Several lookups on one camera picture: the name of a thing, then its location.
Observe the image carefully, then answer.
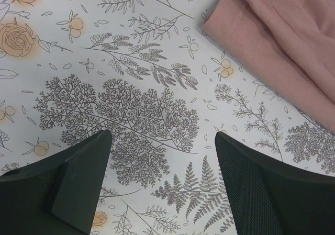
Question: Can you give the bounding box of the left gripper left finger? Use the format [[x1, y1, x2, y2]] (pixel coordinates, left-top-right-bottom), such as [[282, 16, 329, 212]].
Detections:
[[1, 130, 112, 234]]

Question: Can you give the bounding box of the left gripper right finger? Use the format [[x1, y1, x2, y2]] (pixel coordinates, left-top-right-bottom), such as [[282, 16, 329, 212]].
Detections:
[[215, 132, 334, 234]]

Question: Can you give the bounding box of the pink printed t-shirt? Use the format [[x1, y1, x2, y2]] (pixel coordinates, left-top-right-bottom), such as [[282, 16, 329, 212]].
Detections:
[[203, 0, 334, 131]]

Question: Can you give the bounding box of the floral table mat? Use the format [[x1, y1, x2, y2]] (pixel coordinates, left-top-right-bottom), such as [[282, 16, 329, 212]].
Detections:
[[1, 0, 334, 234]]

